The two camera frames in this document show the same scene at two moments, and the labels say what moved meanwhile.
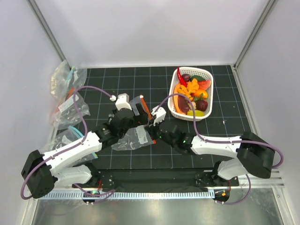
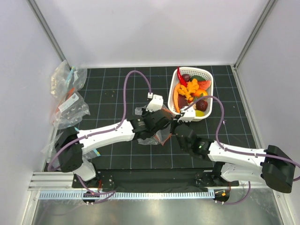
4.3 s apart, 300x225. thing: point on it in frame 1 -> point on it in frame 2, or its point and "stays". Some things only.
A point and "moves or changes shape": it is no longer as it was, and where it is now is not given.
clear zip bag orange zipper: (137, 136) moves or changes shape
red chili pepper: (183, 81) stays
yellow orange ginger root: (191, 88) stays
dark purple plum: (186, 77) stays
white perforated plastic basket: (197, 83) stays
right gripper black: (151, 129) -> (175, 123)
